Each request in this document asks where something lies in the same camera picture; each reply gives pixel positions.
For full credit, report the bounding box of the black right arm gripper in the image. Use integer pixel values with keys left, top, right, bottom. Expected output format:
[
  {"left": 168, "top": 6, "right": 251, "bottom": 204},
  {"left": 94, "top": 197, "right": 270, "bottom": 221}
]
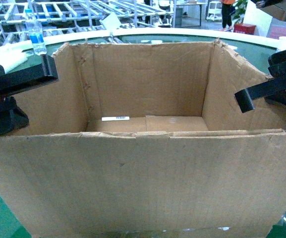
[{"left": 234, "top": 50, "right": 286, "bottom": 113}]

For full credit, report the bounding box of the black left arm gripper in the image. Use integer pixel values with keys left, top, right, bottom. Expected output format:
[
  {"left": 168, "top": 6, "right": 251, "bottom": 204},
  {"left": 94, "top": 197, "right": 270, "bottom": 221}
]
[{"left": 0, "top": 55, "right": 58, "bottom": 136}]

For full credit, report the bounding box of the large cardboard box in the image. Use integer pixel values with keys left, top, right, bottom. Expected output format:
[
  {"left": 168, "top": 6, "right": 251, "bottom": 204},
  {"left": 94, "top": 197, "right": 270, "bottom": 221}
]
[{"left": 0, "top": 40, "right": 286, "bottom": 238}]

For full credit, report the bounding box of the red box on floor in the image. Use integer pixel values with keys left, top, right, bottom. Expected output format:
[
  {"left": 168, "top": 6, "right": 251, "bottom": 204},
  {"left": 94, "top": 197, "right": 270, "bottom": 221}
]
[{"left": 233, "top": 23, "right": 256, "bottom": 35}]

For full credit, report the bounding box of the plastic water bottle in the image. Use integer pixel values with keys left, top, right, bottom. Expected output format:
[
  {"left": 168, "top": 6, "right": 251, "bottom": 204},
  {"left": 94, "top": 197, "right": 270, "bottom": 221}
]
[{"left": 25, "top": 8, "right": 47, "bottom": 55}]

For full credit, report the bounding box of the person in orange jacket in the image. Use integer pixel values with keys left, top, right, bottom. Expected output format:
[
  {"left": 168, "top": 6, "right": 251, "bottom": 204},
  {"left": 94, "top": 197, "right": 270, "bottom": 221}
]
[{"left": 220, "top": 0, "right": 235, "bottom": 31}]

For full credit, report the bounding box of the white barcode label strip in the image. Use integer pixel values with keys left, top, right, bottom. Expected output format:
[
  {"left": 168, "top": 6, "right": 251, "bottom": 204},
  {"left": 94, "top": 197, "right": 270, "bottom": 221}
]
[{"left": 102, "top": 116, "right": 130, "bottom": 121}]

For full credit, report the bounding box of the metal roller rack frame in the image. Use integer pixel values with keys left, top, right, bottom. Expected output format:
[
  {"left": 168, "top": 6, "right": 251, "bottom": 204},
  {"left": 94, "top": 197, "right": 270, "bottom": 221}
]
[{"left": 0, "top": 0, "right": 175, "bottom": 46}]

